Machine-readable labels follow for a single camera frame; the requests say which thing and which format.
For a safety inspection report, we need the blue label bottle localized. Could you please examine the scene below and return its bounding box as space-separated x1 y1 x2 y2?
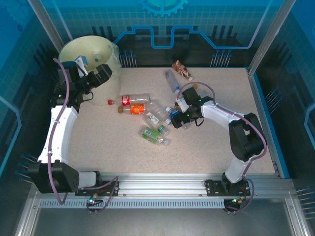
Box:
166 106 191 130

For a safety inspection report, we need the white plastic bin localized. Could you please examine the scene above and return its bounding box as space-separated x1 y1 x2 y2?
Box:
58 35 122 106

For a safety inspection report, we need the clear crushed bottle white cap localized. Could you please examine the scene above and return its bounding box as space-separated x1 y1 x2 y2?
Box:
147 99 173 125

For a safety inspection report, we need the pale yellow bin liner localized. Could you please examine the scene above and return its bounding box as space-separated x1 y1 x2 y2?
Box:
58 35 122 80

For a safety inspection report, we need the red label cola bottle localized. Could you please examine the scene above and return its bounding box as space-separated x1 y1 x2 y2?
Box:
107 93 151 107

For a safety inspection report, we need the clear bluish water bottle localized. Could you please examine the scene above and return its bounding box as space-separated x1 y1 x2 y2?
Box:
164 69 182 94

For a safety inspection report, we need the orange label bottle brown cap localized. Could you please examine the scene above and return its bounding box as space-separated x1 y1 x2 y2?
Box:
117 104 146 116

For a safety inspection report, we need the brown coffee drink bottle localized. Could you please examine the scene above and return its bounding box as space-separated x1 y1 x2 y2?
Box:
171 60 194 82

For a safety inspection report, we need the small LED circuit board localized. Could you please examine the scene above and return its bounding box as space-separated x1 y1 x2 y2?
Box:
86 195 103 206
225 196 247 206

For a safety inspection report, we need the grey metal panel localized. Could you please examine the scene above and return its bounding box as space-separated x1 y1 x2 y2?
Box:
14 208 311 236

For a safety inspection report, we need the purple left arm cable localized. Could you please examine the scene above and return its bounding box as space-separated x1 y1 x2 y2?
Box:
48 58 120 213

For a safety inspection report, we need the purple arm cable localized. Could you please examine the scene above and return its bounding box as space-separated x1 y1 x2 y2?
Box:
48 58 120 213
177 82 268 213

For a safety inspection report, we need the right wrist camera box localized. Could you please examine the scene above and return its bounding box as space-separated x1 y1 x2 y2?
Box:
175 98 188 112

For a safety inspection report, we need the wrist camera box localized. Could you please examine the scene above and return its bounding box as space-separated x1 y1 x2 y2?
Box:
74 55 89 76
175 98 188 112

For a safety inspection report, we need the thin black left gripper cable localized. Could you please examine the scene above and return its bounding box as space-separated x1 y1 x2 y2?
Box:
82 90 95 102

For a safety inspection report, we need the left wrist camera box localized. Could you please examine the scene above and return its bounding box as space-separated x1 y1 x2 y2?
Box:
74 55 89 76

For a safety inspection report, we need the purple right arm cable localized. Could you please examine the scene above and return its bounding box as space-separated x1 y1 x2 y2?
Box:
177 82 268 213

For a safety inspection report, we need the aluminium mounting rail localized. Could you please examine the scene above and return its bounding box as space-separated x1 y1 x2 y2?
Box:
29 173 296 200

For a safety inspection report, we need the right aluminium side rail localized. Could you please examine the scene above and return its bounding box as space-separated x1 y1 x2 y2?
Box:
246 68 284 179

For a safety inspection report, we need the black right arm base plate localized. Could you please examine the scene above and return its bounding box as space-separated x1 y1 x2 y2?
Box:
204 179 251 197

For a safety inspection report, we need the left aluminium frame post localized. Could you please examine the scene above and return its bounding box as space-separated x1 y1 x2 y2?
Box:
26 0 74 42

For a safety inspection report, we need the aluminium frame post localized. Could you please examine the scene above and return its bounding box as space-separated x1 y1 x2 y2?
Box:
26 0 74 42
247 0 300 76

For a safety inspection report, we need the slotted grey cable duct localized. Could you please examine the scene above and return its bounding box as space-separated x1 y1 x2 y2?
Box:
38 199 226 209

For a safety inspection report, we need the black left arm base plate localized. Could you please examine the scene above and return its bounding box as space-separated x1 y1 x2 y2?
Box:
75 180 120 197

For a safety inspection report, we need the right aluminium frame post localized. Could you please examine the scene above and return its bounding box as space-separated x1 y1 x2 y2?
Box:
247 0 300 76

